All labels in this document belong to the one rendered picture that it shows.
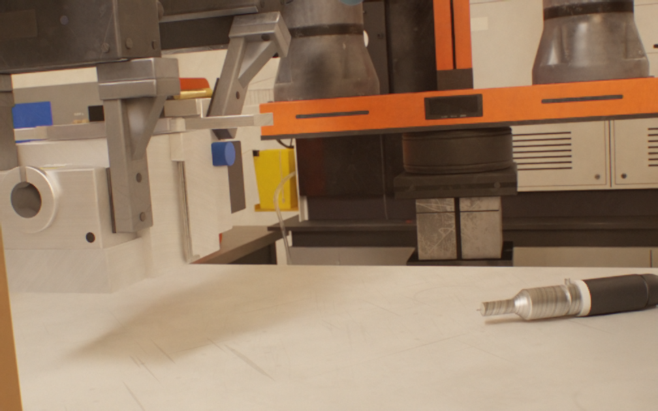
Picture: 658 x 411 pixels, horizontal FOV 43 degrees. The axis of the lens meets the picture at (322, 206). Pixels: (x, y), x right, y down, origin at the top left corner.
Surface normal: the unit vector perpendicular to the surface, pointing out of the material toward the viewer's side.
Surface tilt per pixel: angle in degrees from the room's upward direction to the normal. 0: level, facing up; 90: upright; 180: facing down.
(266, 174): 93
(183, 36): 140
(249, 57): 50
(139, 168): 90
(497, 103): 90
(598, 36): 72
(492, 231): 90
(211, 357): 0
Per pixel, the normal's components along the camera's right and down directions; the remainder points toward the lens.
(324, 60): -0.04, -0.18
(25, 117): -0.35, 0.14
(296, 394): -0.07, -0.99
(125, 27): 0.95, -0.02
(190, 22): -0.15, 0.85
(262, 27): -0.29, -0.53
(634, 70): 0.50, 0.07
